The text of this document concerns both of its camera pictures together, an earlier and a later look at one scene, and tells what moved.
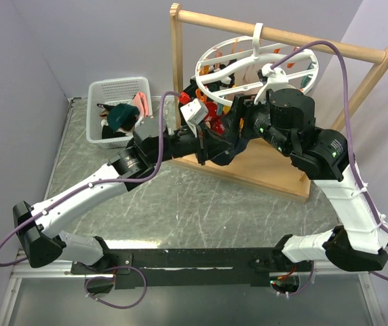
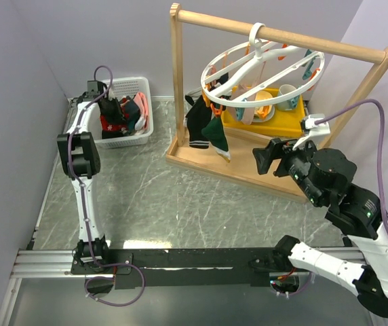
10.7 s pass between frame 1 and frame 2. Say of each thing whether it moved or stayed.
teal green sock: moved
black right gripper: moved
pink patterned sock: stayed
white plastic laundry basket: stayed
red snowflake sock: moved
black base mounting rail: stayed
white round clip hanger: moved
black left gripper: moved
